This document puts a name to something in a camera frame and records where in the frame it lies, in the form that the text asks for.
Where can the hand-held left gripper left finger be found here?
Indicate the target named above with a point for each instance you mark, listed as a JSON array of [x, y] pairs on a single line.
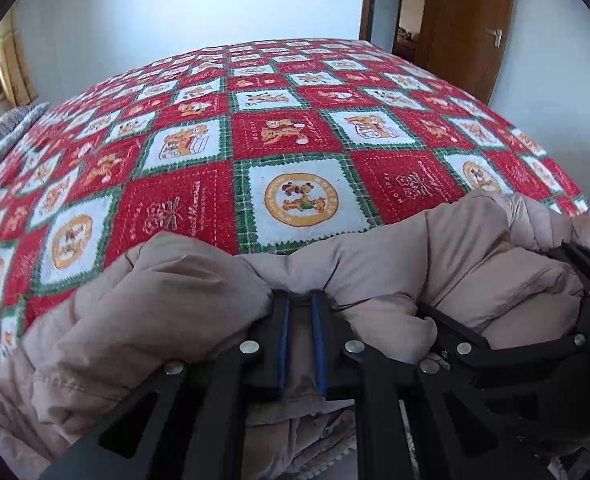
[[283, 345]]

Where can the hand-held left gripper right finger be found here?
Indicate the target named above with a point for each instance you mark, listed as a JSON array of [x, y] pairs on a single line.
[[320, 345]]

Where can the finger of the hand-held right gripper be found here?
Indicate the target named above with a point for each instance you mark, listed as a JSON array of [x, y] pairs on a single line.
[[575, 265], [455, 332]]

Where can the pale pink quilted jacket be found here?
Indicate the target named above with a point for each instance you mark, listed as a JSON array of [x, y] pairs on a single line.
[[175, 300]]

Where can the red checked printed bedspread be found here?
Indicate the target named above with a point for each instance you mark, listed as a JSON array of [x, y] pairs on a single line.
[[295, 125]]

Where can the brown wooden door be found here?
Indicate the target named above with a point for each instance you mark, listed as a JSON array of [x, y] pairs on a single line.
[[467, 30]]

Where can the striped pillow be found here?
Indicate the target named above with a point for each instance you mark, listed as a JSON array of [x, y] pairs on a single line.
[[5, 132]]

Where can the narrow yellow curtain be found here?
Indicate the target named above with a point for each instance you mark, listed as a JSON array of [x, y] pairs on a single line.
[[17, 60]]

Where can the dark wooden door frame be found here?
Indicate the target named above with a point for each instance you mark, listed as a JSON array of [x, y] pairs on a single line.
[[370, 0]]

